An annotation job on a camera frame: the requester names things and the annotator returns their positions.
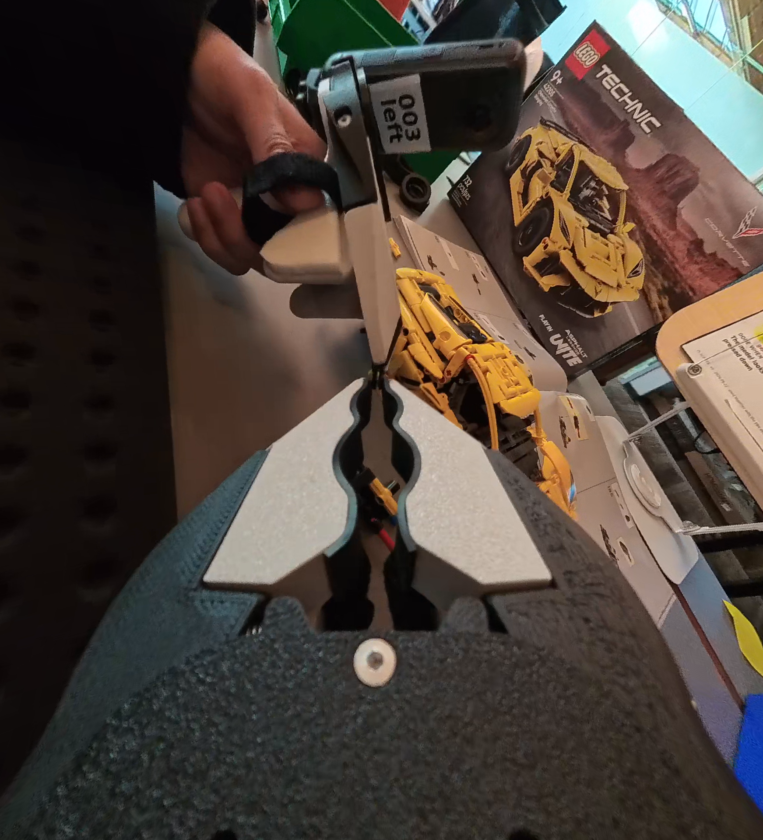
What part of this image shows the yellow sticky note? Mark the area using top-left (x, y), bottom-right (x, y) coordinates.
top-left (723, 599), bottom-right (763, 690)

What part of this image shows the green plastic bin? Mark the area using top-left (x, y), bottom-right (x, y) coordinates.
top-left (275, 0), bottom-right (422, 76)

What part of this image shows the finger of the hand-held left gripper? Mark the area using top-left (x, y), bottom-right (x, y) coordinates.
top-left (344, 199), bottom-right (404, 374)

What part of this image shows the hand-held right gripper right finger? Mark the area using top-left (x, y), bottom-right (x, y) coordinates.
top-left (387, 379), bottom-right (554, 610)

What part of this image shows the yellow black toy connector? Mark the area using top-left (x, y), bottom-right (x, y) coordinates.
top-left (355, 467), bottom-right (402, 519)

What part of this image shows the yellow toy brick car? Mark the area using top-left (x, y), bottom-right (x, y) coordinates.
top-left (391, 266), bottom-right (580, 521)

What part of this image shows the person's black trouser leg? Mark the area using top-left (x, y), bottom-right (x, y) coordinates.
top-left (0, 125), bottom-right (179, 840)

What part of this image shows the person's left forearm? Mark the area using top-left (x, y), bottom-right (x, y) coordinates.
top-left (0, 0), bottom-right (257, 198)

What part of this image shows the wooden board document stand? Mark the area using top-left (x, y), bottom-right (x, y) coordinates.
top-left (594, 252), bottom-right (763, 584)

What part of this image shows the black printed toy box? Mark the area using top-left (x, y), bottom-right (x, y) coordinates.
top-left (448, 20), bottom-right (763, 380)

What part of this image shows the open instruction booklet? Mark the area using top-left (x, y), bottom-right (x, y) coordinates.
top-left (391, 213), bottom-right (681, 634)

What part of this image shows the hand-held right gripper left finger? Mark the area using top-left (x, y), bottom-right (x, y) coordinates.
top-left (203, 377), bottom-right (366, 595)

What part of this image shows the person's left hand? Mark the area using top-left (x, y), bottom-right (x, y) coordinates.
top-left (178, 23), bottom-right (327, 277)

